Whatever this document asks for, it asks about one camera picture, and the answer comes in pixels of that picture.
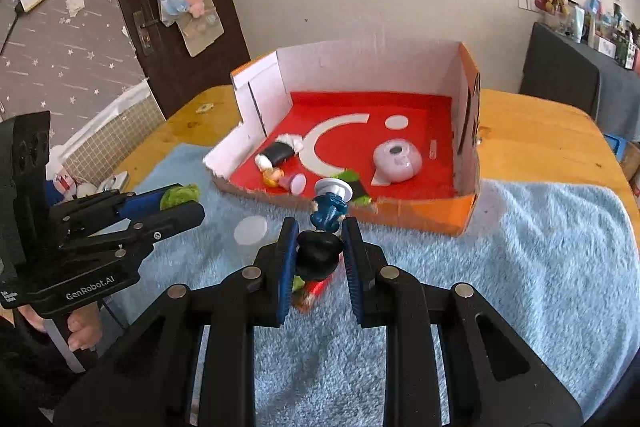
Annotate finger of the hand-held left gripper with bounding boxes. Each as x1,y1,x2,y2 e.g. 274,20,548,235
62,202,207,258
52,187,173,233

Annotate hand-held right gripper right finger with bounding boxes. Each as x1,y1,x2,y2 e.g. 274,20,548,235
341,217,586,427

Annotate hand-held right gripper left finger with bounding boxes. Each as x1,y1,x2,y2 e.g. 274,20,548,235
52,217,301,427

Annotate round green fuzzy scrunchie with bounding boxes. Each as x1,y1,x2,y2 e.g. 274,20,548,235
160,184,201,211

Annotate black-eared mouse figurine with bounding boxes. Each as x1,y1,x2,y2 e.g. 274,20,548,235
295,177,355,283

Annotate red brown cylinder stick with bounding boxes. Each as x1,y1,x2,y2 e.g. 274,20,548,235
292,279,328,313

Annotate black roll with green ends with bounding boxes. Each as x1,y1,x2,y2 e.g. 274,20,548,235
330,169,373,210

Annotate blonde doll figurine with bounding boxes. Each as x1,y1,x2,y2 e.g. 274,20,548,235
262,167,307,195

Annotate orange cardboard box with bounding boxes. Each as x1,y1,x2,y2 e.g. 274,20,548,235
202,39,483,238

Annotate pale pink round gadget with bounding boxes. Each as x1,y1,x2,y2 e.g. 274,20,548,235
370,138,423,188

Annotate black roll with white ends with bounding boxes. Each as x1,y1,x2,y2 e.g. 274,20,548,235
254,133,305,172

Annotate person's left hand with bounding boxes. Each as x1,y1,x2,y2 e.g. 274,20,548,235
17,307,103,354

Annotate white plush toy with red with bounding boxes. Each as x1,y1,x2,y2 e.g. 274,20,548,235
52,157,96,202

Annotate dark brown door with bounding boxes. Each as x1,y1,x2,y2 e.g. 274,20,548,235
100,0,251,118

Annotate blue fluffy blanket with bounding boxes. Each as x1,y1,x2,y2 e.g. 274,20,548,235
100,142,640,427

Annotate clear plastic bag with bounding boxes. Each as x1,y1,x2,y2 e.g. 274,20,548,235
156,0,186,28

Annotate table with dark cloth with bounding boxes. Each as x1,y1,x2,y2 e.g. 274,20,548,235
517,22,640,142

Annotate blue storage box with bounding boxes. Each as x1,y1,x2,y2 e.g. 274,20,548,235
602,134,626,158

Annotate row of small boxes and bottles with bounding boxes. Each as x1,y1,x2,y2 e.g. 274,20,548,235
560,0,640,72

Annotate metal door handle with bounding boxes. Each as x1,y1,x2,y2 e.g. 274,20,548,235
132,9,153,55

